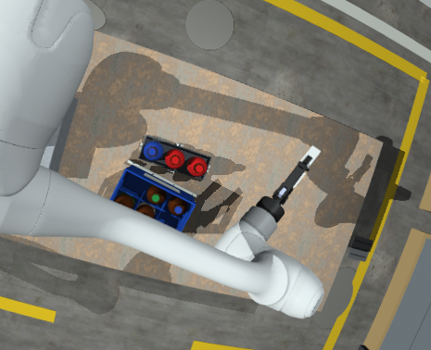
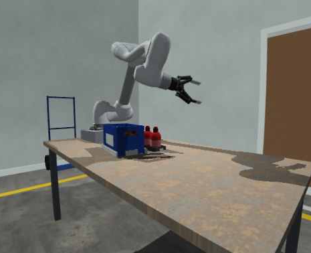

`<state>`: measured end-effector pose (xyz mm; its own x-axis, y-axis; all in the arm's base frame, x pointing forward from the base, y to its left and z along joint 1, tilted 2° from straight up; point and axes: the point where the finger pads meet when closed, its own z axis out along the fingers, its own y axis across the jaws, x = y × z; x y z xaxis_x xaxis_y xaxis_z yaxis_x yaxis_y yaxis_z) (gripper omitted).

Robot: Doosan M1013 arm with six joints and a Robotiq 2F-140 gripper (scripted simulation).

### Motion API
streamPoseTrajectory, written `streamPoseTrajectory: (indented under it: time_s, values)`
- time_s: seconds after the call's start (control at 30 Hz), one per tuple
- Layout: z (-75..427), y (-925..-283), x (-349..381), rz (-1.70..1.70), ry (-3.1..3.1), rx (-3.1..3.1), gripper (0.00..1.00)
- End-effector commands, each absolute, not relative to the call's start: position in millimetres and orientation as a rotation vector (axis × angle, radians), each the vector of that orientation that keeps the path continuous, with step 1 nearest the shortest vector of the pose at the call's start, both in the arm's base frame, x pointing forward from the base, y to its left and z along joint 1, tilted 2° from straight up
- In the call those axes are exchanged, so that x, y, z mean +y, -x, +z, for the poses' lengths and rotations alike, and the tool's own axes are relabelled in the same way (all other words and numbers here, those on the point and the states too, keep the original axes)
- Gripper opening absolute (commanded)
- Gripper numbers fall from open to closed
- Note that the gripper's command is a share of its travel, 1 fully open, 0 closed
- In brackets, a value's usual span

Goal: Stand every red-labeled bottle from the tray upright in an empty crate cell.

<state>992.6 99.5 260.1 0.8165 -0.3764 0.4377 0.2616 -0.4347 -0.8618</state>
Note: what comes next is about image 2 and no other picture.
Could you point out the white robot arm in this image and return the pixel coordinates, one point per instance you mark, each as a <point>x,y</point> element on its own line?
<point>154,54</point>

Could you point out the brown bottle with green cap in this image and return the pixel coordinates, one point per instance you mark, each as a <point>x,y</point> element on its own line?
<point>127,133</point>

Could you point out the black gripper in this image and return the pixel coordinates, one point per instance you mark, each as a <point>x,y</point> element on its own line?
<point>178,87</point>

